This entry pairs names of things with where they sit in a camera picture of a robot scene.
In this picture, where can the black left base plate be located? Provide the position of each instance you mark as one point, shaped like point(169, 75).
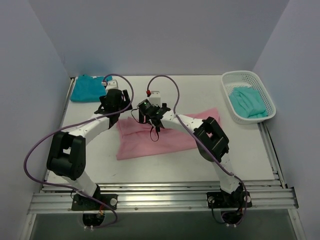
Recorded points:
point(82, 203)

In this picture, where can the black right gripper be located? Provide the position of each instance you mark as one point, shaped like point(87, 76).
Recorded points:
point(144, 110)

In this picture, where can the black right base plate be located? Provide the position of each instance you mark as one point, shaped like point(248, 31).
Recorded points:
point(223, 200)

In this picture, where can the teal folded t-shirt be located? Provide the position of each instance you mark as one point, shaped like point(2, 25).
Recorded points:
point(88, 89)

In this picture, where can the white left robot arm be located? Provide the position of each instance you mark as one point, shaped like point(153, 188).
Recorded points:
point(67, 154)

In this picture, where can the mint green t-shirt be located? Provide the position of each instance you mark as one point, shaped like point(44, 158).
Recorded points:
point(248, 103)

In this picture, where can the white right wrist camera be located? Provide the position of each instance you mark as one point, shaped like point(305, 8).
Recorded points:
point(154, 97)

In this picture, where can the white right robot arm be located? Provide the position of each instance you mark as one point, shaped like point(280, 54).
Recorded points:
point(212, 142)

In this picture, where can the pink t-shirt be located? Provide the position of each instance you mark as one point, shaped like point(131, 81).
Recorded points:
point(138, 140)

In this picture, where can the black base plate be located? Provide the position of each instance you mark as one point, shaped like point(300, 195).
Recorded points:
point(223, 200)
point(82, 203)

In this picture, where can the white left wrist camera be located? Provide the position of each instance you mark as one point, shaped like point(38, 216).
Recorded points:
point(110, 85)

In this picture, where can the aluminium rail frame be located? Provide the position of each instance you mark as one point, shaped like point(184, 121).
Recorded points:
point(166, 197)

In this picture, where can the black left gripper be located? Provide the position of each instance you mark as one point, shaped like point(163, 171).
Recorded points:
point(119, 97)

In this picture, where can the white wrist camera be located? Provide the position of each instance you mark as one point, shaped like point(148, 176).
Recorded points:
point(110, 85)
point(154, 97)

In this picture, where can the white perforated plastic basket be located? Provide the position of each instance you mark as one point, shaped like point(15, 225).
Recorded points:
point(245, 78)

